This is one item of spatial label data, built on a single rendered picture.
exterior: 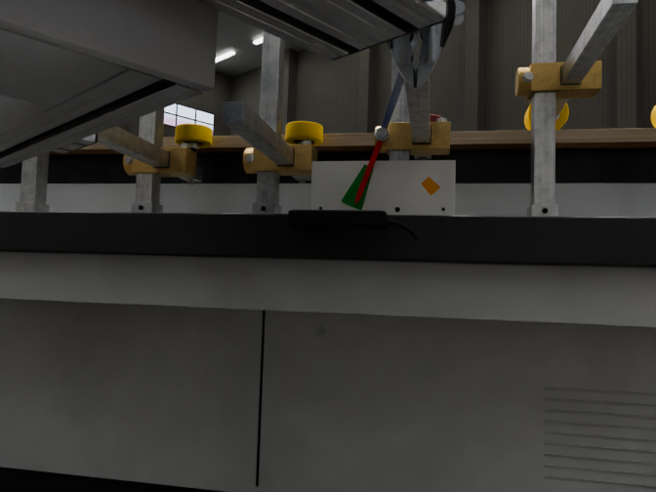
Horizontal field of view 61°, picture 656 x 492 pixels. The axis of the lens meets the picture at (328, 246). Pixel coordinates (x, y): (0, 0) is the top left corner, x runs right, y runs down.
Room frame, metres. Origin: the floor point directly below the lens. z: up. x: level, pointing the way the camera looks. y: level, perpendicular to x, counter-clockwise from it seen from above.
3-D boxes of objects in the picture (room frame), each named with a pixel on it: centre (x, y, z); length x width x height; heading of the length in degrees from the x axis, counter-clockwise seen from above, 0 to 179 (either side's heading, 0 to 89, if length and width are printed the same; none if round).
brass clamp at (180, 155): (1.10, 0.34, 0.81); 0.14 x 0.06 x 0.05; 79
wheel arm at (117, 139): (1.02, 0.34, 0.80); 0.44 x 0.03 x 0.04; 169
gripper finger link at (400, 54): (0.63, -0.08, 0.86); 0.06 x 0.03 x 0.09; 169
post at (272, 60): (1.06, 0.12, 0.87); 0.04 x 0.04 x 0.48; 79
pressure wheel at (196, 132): (1.21, 0.30, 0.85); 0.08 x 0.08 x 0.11
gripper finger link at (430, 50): (0.63, -0.11, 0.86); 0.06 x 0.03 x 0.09; 169
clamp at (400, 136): (1.01, -0.15, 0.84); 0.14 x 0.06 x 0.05; 79
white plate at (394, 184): (0.99, -0.09, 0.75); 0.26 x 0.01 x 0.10; 79
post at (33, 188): (1.16, 0.62, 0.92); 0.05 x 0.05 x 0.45; 79
